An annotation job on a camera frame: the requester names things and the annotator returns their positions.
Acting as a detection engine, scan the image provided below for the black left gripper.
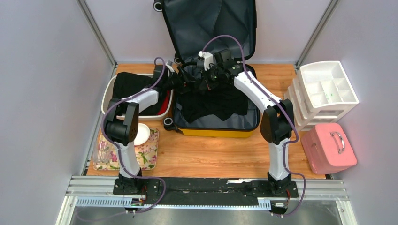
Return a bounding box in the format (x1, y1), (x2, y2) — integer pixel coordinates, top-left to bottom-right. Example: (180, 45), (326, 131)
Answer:
(164, 66), (199, 97)

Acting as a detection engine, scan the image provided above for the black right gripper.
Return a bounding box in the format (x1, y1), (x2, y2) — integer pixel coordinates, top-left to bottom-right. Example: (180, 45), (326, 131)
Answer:
(199, 64), (223, 90)

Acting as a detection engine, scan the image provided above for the black garment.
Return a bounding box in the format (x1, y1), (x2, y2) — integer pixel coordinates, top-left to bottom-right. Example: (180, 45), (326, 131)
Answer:
(112, 72), (170, 116)
(175, 78), (248, 123)

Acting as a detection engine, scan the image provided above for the red garment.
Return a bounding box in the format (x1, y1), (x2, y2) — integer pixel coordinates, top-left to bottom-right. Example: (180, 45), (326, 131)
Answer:
(157, 96), (170, 115)

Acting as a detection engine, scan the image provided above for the yellow cartoon hard-shell suitcase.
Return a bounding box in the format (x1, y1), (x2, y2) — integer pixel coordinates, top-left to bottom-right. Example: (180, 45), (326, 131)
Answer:
(153, 0), (260, 138)

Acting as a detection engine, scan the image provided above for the white rectangular basin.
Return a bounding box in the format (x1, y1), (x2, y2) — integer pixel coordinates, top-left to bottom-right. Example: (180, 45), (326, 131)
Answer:
(101, 75), (174, 121)

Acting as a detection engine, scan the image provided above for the pink jewelry box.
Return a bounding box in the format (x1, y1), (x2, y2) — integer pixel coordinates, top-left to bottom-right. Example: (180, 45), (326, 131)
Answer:
(301, 123), (357, 175)

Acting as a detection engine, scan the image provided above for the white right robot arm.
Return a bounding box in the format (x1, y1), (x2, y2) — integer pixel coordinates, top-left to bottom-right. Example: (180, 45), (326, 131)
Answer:
(197, 50), (294, 196)

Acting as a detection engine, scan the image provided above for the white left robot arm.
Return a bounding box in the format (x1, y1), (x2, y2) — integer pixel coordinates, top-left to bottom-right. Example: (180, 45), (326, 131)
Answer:
(101, 64), (188, 195)

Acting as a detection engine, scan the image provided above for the white small bowl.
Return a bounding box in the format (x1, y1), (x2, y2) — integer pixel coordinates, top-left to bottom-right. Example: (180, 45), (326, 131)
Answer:
(134, 123), (151, 146)

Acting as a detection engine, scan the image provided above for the floral tray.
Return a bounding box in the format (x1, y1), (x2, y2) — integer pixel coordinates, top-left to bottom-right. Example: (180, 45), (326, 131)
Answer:
(92, 128), (160, 171)

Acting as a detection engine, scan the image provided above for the clear glass cup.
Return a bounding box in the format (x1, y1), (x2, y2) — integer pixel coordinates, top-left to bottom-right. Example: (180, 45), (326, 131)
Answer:
(93, 141), (113, 164)

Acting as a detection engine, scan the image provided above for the white drawer organizer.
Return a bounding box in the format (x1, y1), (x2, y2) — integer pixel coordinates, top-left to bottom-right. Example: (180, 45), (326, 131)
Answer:
(283, 60), (359, 131)

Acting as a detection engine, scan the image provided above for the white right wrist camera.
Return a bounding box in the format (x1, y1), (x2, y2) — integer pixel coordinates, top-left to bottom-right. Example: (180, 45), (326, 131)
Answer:
(197, 51), (214, 71)

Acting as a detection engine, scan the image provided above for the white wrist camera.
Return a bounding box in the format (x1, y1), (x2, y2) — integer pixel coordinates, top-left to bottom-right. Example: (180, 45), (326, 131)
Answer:
(165, 61), (176, 77)
(197, 51), (214, 71)

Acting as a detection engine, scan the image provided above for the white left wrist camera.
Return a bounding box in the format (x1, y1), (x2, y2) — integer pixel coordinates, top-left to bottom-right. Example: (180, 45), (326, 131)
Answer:
(165, 61), (176, 77)

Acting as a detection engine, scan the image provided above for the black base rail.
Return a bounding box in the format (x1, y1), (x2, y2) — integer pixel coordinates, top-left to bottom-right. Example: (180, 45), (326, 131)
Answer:
(113, 177), (299, 206)

